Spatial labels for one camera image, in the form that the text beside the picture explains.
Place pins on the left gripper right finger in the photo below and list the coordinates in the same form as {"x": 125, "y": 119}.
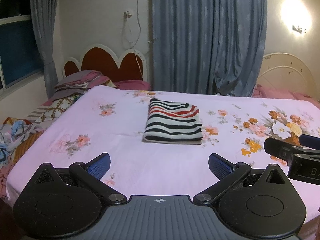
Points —
{"x": 229, "y": 175}

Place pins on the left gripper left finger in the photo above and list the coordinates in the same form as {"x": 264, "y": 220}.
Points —
{"x": 88, "y": 175}

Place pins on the striped knit children's sweater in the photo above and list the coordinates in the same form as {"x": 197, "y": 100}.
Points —
{"x": 173, "y": 123}

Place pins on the patterned cushion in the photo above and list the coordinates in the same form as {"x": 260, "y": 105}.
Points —
{"x": 53, "y": 111}

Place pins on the pink floral bed sheet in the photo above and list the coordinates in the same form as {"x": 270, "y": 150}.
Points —
{"x": 114, "y": 121}

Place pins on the pink bedding on far bed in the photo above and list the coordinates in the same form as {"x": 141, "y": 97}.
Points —
{"x": 273, "y": 93}

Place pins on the cream arched headboard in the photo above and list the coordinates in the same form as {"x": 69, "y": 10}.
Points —
{"x": 288, "y": 72}

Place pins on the magenta pillow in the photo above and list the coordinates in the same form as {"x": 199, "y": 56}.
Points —
{"x": 132, "y": 85}

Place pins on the red heart-shaped headboard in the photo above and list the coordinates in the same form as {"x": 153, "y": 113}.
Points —
{"x": 130, "y": 65}

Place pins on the dark window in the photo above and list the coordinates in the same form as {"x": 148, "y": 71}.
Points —
{"x": 20, "y": 56}

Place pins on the blue-grey window curtain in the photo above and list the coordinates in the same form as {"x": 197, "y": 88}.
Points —
{"x": 43, "y": 14}

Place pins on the wall lamp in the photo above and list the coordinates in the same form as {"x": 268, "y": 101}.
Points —
{"x": 299, "y": 29}

